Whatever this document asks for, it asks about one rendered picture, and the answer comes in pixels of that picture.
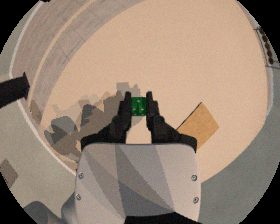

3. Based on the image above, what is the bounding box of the green die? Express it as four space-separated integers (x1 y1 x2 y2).
131 97 146 116

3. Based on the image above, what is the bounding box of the tan mat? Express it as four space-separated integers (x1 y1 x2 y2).
176 102 219 151

